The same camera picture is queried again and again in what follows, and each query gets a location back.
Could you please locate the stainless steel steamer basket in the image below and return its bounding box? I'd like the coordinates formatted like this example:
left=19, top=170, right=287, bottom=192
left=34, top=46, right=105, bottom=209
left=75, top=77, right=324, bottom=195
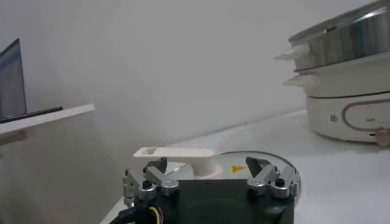
left=273, top=0, right=390, bottom=72

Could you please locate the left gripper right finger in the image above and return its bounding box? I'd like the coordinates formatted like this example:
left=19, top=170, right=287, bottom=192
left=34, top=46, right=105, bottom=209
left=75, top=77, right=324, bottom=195
left=245, top=156, right=301, bottom=199

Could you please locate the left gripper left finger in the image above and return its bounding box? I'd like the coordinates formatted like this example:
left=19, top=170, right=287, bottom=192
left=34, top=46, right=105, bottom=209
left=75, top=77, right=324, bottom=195
left=122, top=156, right=180, bottom=208

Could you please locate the open laptop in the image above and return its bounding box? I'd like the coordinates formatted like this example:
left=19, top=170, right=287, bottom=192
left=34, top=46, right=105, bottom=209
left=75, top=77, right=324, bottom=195
left=0, top=38, right=28, bottom=120

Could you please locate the glass lid with white handle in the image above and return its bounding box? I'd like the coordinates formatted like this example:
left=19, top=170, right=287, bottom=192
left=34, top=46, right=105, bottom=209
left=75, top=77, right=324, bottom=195
left=133, top=147, right=302, bottom=198

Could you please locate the black flat keyboard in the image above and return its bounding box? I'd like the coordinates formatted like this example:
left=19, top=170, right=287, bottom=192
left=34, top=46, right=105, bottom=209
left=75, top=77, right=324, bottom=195
left=0, top=106, right=64, bottom=125

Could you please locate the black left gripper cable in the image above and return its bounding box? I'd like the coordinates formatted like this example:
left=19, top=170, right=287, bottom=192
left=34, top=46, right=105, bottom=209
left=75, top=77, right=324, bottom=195
left=108, top=208, right=137, bottom=224

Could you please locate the white side table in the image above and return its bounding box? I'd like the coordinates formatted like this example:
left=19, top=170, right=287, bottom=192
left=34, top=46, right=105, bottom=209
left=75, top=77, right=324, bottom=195
left=0, top=103, right=96, bottom=136

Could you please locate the cream electric cooker base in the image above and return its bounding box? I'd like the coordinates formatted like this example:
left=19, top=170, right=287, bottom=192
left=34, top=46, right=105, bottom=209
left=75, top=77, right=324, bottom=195
left=282, top=51, right=390, bottom=147

